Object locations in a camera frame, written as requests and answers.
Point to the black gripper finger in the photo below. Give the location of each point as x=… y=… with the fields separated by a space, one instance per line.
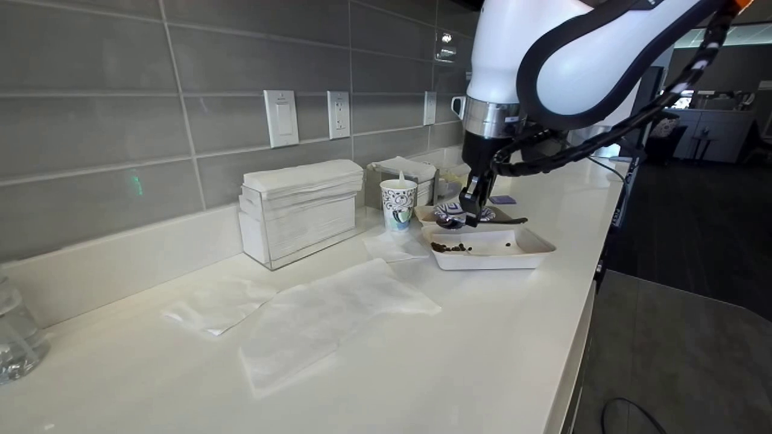
x=485 y=197
x=472 y=194

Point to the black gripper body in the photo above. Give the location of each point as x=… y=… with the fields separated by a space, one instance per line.
x=485 y=155

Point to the brown beans pile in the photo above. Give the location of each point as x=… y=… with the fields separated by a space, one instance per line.
x=450 y=246

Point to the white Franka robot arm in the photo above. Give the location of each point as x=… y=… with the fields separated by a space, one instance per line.
x=515 y=49

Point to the blue patterned paper bowl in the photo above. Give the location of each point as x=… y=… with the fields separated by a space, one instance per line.
x=446 y=214

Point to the purple card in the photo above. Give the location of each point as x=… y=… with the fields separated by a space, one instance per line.
x=505 y=198

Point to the white clamshell takeout tray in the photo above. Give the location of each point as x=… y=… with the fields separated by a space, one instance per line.
x=515 y=255

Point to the printed paper cup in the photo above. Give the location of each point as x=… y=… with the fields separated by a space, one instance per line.
x=398 y=205

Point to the clear napkin dispenser white napkins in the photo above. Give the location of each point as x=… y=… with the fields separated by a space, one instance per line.
x=301 y=209

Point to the large clear plastic bag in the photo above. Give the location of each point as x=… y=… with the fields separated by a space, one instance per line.
x=329 y=321

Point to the dark office furniture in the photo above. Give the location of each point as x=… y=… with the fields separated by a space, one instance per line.
x=715 y=129

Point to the small clear plastic bag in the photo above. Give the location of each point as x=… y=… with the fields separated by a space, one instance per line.
x=217 y=307

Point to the white wall power outlet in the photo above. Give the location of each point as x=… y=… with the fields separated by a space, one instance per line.
x=339 y=115
x=429 y=110

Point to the white wall light switch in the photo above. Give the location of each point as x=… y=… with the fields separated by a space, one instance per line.
x=280 y=118

